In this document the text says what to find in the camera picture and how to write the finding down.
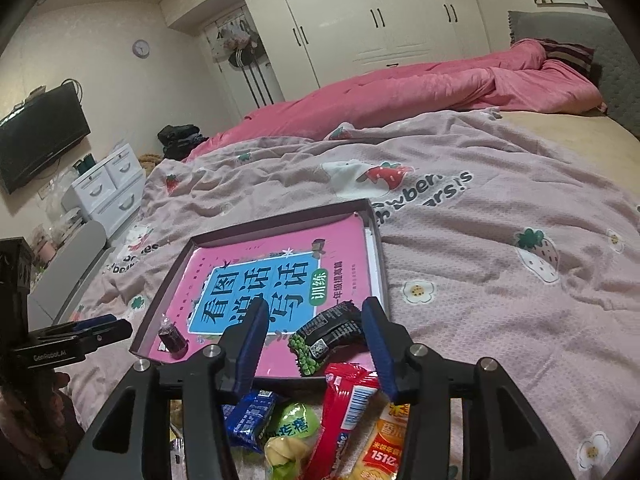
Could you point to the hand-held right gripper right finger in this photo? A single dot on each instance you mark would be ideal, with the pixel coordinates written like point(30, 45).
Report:
point(378, 352)

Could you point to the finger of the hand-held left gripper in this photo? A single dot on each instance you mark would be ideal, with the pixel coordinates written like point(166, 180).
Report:
point(112, 334)
point(92, 323)

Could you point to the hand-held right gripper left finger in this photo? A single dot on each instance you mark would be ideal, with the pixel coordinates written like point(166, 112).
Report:
point(251, 347)

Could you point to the black green pea snack packet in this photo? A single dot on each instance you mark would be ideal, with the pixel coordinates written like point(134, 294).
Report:
point(330, 335)

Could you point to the dark purple cardboard tray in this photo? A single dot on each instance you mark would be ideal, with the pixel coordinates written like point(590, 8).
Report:
point(164, 305)

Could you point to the red sausage packet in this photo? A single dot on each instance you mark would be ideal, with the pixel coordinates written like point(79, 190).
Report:
point(345, 410)

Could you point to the blue snack packet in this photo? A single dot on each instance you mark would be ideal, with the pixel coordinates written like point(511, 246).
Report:
point(252, 420)

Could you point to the orange snack packet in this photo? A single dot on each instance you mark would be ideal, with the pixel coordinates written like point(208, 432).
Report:
point(382, 450)

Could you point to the person's left hand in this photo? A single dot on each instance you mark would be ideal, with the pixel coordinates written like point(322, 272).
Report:
point(61, 380)

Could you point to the pink container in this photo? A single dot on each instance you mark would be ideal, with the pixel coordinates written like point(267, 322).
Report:
point(42, 252)

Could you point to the clear plastic bag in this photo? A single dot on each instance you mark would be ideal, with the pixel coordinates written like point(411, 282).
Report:
point(57, 205)

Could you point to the pink picture book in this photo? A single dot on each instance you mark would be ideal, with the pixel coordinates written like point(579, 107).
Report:
point(340, 255)

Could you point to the pink strawberry printed blanket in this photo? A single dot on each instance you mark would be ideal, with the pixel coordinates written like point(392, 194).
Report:
point(475, 270)

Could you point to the dark green box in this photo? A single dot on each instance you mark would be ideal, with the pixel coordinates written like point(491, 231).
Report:
point(82, 162)

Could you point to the white drawer cabinet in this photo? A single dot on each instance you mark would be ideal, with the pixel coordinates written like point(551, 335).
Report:
point(115, 175)

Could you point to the black flat television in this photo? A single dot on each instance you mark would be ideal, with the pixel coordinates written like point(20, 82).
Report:
point(40, 135)

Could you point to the brown plush toy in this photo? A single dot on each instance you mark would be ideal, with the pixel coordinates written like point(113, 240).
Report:
point(148, 160)

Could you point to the dark clothes pile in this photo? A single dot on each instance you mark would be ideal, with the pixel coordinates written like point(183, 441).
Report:
point(180, 137)

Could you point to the pink quilt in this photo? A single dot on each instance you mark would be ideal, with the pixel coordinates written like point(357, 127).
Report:
point(400, 90)

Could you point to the beige bed sheet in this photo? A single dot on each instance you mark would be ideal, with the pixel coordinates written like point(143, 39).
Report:
point(560, 127)

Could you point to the black white striped cap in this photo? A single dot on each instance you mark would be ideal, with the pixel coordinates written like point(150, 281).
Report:
point(243, 58)

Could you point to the hanging grey plush bag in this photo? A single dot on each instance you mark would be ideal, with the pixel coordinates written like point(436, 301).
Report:
point(234, 35)

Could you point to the white wardrobe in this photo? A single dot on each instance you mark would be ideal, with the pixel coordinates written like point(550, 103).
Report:
point(400, 20)

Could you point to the dark striped pillow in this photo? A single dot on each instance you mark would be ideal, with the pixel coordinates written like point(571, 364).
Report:
point(570, 55)

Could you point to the grey padded headboard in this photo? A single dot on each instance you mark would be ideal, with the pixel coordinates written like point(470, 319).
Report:
point(615, 70)

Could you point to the round wall clock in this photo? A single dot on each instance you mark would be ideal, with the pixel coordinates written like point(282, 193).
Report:
point(141, 48)

